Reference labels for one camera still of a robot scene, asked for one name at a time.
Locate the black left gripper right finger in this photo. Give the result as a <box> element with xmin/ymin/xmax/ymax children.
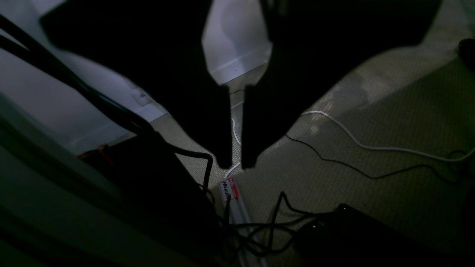
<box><xmin>241</xmin><ymin>0</ymin><xmax>441</xmax><ymax>169</ymax></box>

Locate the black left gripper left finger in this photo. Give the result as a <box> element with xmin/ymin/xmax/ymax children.
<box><xmin>40</xmin><ymin>0</ymin><xmax>232</xmax><ymax>169</ymax></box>

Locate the black box with LEDs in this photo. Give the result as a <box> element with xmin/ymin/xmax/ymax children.
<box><xmin>295</xmin><ymin>204</ymin><xmax>458</xmax><ymax>267</ymax></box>

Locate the grey floor power strip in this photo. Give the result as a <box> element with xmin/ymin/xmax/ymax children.
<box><xmin>219</xmin><ymin>177</ymin><xmax>268</xmax><ymax>267</ymax></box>

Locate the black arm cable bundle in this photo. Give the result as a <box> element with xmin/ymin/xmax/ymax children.
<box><xmin>0</xmin><ymin>15</ymin><xmax>216</xmax><ymax>208</ymax></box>

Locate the thin black floor cable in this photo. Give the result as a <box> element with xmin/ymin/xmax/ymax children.
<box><xmin>286</xmin><ymin>134</ymin><xmax>461</xmax><ymax>184</ymax></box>

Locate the white floor cable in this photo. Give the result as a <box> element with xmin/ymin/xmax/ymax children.
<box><xmin>224</xmin><ymin>101</ymin><xmax>475</xmax><ymax>179</ymax></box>

